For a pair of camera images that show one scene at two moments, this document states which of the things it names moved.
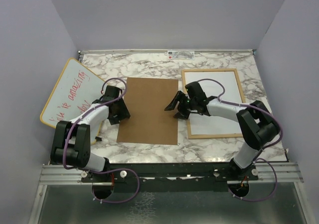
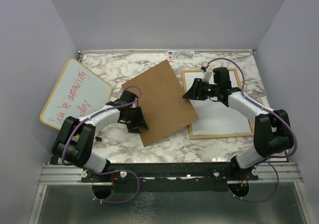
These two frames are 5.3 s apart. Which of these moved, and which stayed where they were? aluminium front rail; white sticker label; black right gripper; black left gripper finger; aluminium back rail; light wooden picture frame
Moved: black right gripper; black left gripper finger
Stayed: light wooden picture frame; aluminium front rail; white sticker label; aluminium back rail
